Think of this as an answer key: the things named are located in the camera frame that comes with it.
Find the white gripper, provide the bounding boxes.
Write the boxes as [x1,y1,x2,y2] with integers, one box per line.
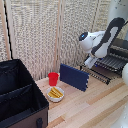
[83,55,99,70]

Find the open black oven door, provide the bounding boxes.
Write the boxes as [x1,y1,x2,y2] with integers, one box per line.
[79,64,112,85]

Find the dark blue flat board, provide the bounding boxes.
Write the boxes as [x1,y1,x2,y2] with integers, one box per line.
[59,63,91,93]

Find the red plastic cup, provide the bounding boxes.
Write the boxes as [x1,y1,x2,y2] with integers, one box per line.
[47,71,60,87]

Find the yellow food sticks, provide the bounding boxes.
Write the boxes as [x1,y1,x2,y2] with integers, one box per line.
[48,87,64,99]

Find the white bowl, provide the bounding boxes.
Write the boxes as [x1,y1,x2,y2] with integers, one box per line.
[45,86,66,103]

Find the woven beige folding screen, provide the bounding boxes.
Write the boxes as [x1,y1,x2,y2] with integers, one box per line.
[0,0,128,82]

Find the black fabric storage box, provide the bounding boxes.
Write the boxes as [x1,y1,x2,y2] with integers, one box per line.
[0,58,50,128]

